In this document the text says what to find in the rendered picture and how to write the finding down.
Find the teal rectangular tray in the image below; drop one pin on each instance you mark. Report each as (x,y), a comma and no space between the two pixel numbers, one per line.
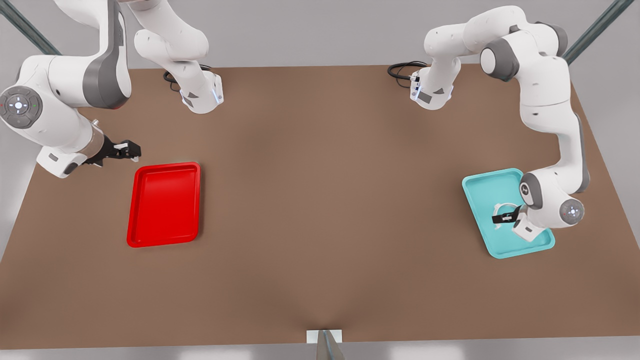
(487,192)

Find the silver frame post with foot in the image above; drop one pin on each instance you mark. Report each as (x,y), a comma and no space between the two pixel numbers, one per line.
(327,345)

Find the red rectangular tray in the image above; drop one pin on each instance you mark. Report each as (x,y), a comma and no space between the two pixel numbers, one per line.
(164,204)

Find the white drainage pipe clamp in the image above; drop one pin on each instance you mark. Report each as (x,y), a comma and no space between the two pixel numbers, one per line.
(500,206)

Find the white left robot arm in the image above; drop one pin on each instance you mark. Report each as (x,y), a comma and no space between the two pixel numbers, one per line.
(542,85)

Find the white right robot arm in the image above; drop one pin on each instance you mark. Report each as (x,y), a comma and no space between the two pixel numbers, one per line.
(60,95)

